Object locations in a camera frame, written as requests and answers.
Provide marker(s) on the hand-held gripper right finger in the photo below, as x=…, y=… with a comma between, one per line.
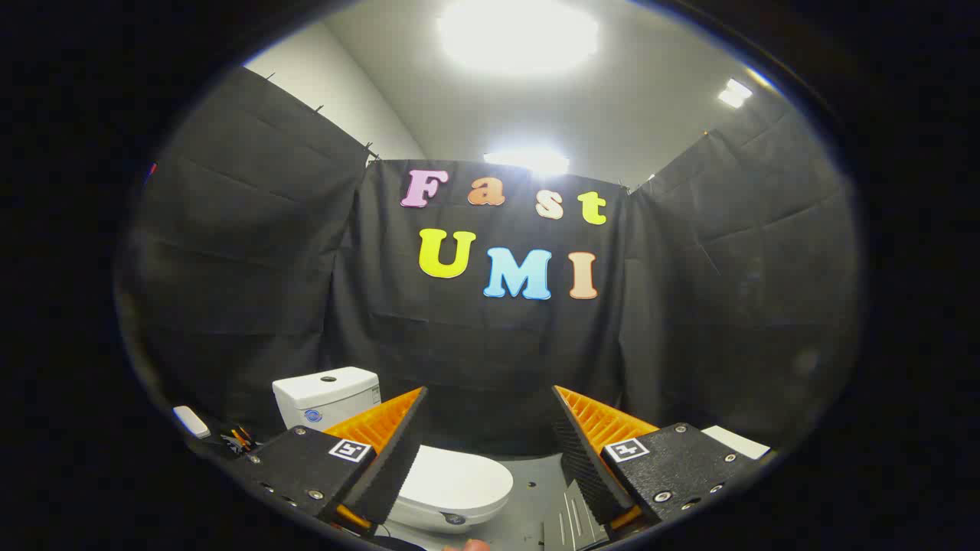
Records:
x=586, y=467

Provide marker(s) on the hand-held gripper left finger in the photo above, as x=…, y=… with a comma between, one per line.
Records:
x=394, y=467

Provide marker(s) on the white toilet lid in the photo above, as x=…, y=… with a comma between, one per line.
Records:
x=459, y=478

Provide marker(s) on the white ceramic toilet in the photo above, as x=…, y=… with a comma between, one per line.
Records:
x=325, y=402

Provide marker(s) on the grey drawer cabinet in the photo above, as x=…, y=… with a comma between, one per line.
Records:
x=574, y=522

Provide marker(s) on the black backdrop cloth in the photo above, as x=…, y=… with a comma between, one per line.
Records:
x=475, y=344

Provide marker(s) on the small white device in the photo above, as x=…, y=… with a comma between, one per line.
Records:
x=191, y=421

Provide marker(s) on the long ceiling light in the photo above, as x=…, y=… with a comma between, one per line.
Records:
x=528, y=161

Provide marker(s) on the small ceiling light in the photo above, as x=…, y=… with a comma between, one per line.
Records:
x=735, y=93

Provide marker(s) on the large round ceiling light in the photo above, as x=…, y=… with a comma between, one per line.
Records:
x=517, y=34

